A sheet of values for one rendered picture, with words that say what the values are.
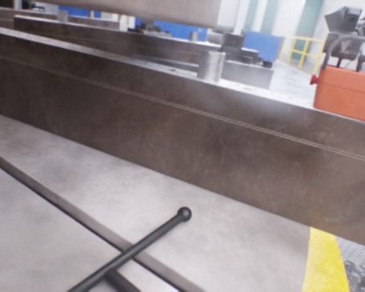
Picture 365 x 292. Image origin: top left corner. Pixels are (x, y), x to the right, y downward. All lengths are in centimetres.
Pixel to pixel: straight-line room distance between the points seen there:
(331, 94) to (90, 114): 86
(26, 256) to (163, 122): 58
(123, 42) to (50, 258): 224
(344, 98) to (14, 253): 93
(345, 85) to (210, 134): 42
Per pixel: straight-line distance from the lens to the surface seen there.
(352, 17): 104
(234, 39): 200
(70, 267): 75
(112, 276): 68
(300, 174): 99
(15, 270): 76
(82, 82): 121
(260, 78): 194
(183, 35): 603
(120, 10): 76
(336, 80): 92
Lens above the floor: 85
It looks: 22 degrees down
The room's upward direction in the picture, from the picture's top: 11 degrees clockwise
